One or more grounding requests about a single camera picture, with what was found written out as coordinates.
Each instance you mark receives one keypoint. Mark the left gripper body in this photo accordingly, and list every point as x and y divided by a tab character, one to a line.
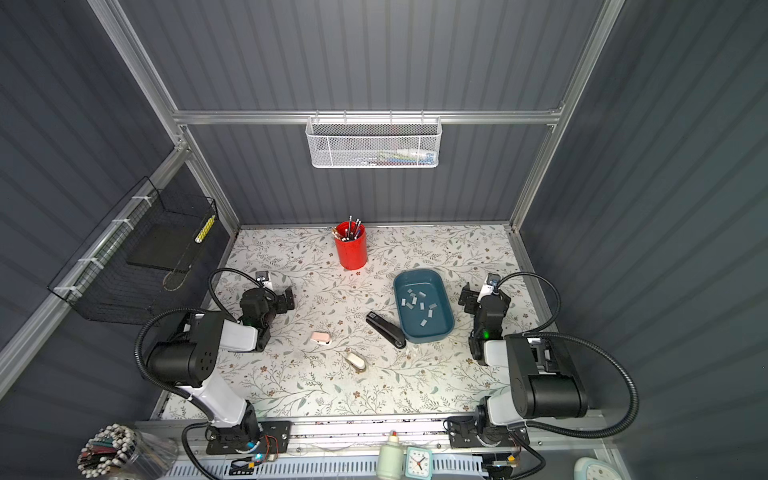
280	302

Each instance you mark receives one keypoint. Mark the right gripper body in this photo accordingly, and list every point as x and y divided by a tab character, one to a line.
475	299

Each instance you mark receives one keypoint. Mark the pink eraser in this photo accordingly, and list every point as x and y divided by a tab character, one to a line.
321	338

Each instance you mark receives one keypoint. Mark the black stapler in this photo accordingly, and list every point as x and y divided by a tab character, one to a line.
390	332

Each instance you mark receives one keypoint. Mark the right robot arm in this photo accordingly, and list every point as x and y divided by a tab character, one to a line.
542	378

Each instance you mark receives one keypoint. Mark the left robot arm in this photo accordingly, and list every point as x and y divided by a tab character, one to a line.
177	351

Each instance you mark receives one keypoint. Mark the teal plastic tray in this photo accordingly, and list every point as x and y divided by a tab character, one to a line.
423	306

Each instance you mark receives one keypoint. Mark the red pencil cup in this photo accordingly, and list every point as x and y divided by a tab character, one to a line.
351	243

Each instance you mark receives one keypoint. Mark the yellow marker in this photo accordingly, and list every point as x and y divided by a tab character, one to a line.
205	229

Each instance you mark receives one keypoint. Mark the black notebook in basket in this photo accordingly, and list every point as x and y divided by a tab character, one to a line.
169	248

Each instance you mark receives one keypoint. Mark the small teal clock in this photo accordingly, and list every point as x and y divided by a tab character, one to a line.
418	463

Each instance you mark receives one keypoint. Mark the white glue bottle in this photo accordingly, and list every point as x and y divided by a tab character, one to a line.
390	459

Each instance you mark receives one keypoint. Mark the pale round object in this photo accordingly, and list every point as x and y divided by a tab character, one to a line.
587	468

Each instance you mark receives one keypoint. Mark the jar of pencils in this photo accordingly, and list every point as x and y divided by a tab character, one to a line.
120	452

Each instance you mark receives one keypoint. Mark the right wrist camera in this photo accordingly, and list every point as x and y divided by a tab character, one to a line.
489	285

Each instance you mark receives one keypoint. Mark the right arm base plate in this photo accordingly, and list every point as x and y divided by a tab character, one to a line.
464	433

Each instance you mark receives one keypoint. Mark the black wire basket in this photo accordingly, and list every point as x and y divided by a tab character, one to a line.
99	285

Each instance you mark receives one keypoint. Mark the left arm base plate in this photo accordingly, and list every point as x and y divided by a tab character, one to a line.
270	437

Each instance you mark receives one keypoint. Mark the white wire mesh basket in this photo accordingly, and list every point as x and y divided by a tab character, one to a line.
393	143

